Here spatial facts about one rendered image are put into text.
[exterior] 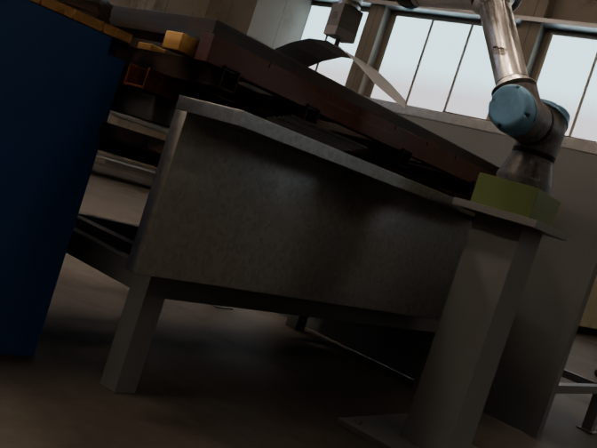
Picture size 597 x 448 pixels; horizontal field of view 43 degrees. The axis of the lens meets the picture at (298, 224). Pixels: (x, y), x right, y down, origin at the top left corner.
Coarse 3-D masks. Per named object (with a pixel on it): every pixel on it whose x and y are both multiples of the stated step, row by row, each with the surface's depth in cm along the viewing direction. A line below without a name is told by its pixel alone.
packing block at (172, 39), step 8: (168, 32) 169; (176, 32) 167; (168, 40) 169; (176, 40) 167; (184, 40) 167; (192, 40) 168; (168, 48) 168; (176, 48) 166; (184, 48) 167; (192, 48) 169; (192, 56) 169
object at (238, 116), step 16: (192, 112) 156; (208, 112) 153; (224, 112) 150; (240, 112) 147; (240, 128) 174; (256, 128) 150; (272, 128) 153; (288, 144) 157; (304, 144) 161; (320, 144) 165; (320, 160) 196; (336, 160) 170; (352, 160) 174; (368, 176) 213; (384, 176) 184; (400, 176) 189; (400, 192) 226; (416, 192) 196; (432, 192) 202; (448, 208) 248
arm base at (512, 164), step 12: (516, 156) 204; (528, 156) 202; (540, 156) 201; (552, 156) 203; (504, 168) 205; (516, 168) 202; (528, 168) 201; (540, 168) 201; (552, 168) 204; (516, 180) 201; (528, 180) 200; (540, 180) 200; (552, 180) 205
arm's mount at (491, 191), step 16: (480, 176) 207; (480, 192) 206; (496, 192) 203; (512, 192) 200; (528, 192) 198; (544, 192) 199; (496, 208) 202; (512, 208) 200; (528, 208) 197; (544, 208) 202
